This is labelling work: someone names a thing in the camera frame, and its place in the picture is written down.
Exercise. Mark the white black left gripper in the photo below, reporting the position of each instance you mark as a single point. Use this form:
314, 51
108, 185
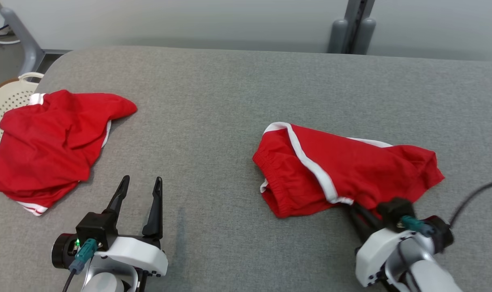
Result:
140, 255

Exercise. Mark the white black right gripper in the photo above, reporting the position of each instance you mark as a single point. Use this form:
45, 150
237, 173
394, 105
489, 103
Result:
379, 255

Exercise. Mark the red shorts with white trim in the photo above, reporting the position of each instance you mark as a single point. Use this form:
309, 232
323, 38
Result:
351, 170

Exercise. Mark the red white basketball jersey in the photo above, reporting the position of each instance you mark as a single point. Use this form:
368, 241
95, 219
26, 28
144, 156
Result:
39, 150

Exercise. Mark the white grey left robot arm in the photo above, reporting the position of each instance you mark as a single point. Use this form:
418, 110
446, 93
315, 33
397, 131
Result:
104, 284

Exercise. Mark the cream perforated laundry basket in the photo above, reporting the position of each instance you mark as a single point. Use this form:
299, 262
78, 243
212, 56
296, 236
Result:
7, 101

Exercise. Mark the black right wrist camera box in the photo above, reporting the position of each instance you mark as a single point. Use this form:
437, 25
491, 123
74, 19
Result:
396, 210

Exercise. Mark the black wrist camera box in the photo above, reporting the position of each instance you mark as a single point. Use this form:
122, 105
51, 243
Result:
396, 210
96, 227

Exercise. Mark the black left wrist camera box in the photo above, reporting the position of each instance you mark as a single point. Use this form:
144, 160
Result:
96, 227

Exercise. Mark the grey upright post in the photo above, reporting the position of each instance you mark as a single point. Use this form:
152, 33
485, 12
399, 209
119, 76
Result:
351, 32

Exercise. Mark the grey metal frame leg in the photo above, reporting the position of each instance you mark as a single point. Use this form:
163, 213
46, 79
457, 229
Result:
25, 44

